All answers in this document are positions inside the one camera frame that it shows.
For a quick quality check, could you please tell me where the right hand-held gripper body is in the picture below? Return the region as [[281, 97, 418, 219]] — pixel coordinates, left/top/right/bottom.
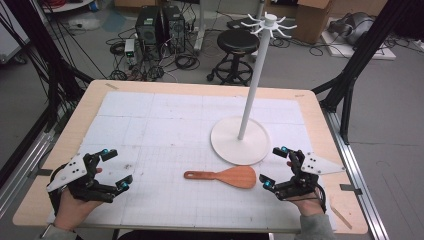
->
[[275, 149, 346, 202]]

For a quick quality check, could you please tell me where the aluminium rail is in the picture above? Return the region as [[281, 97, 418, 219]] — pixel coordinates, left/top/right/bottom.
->
[[324, 109, 390, 240], [0, 129, 57, 219]]

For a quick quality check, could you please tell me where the white flat board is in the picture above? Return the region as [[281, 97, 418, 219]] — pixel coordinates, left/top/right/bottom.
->
[[320, 33, 398, 62]]

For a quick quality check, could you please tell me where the black computer tower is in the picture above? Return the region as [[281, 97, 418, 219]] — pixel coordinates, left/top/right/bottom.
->
[[162, 4, 186, 55], [134, 5, 165, 58]]

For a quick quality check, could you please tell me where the wooden spatula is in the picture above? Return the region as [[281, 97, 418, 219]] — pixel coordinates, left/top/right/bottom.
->
[[183, 165, 257, 190]]

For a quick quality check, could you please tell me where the grey bag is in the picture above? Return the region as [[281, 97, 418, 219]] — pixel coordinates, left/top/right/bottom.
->
[[327, 12, 378, 46]]

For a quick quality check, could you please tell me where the round white table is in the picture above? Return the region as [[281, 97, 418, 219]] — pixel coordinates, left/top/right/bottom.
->
[[41, 0, 97, 15]]

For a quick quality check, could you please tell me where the tangle of black floor cables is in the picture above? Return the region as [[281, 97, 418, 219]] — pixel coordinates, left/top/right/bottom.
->
[[105, 28, 202, 83]]

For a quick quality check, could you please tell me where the cardboard box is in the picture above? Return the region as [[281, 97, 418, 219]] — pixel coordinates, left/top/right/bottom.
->
[[293, 0, 335, 45]]

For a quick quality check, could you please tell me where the person's left hand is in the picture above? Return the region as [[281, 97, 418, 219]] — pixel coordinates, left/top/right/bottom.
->
[[53, 188, 104, 232]]

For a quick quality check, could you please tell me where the grey metal stand pole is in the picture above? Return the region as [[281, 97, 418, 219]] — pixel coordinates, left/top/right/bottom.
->
[[192, 0, 206, 52]]

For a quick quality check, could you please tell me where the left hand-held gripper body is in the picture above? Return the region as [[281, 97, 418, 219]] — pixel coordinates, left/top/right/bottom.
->
[[45, 152, 115, 204]]

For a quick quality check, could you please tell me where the thin wooden stick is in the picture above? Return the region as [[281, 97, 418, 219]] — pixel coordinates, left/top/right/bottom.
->
[[329, 204, 353, 231]]

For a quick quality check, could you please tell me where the black round stool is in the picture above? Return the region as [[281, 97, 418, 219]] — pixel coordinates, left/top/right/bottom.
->
[[206, 29, 261, 87]]

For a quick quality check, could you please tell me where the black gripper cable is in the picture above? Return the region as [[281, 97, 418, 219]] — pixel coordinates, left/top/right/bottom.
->
[[313, 184, 328, 214]]

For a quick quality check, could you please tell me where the small grey power supply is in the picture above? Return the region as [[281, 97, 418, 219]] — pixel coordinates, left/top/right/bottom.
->
[[123, 38, 137, 66]]

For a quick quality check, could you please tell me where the white grid mat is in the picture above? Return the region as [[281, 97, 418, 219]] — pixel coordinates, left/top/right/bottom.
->
[[47, 91, 338, 233]]

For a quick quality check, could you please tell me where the white hook rack stand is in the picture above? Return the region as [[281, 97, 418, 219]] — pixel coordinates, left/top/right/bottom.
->
[[210, 11, 298, 167]]

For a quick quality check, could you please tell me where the person's right hand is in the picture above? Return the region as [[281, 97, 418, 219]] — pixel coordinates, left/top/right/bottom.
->
[[287, 195, 326, 218]]

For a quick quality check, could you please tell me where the black metal frame stand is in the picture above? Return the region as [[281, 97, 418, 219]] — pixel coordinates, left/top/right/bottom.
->
[[2, 0, 95, 132], [311, 0, 416, 145]]

